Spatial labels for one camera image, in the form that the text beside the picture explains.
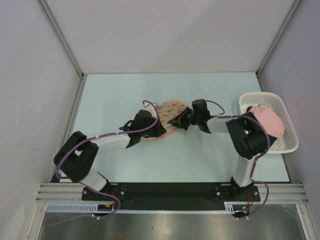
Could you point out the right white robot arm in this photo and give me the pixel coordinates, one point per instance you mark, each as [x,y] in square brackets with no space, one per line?
[249,138]

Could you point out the left aluminium corner post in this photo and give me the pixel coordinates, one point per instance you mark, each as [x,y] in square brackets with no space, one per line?
[47,12]

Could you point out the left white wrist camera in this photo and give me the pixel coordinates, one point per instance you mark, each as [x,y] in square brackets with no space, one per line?
[152,108]

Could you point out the white slotted cable duct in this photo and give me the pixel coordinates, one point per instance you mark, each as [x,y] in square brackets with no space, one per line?
[79,208]

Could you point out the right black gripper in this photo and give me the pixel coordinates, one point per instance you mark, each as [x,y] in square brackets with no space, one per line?
[180,121]

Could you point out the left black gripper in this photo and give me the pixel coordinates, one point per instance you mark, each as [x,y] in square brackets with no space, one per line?
[159,130]

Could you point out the pink garment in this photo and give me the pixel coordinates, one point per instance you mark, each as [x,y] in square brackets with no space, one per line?
[282,131]

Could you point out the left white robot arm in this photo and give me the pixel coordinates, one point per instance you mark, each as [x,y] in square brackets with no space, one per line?
[74,161]

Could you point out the pink patterned laundry bag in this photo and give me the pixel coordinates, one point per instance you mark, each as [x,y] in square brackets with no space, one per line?
[167,111]

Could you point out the aluminium corner post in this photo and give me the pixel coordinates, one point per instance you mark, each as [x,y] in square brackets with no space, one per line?
[47,12]
[278,36]

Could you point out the white plastic basket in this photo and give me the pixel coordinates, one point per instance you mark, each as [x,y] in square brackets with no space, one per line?
[289,142]

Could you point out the right aluminium corner post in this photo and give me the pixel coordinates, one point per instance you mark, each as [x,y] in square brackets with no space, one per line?
[278,36]

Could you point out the dark blue garment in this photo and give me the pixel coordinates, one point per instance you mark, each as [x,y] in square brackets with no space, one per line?
[272,141]

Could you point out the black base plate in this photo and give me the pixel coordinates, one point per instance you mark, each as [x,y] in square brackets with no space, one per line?
[174,196]

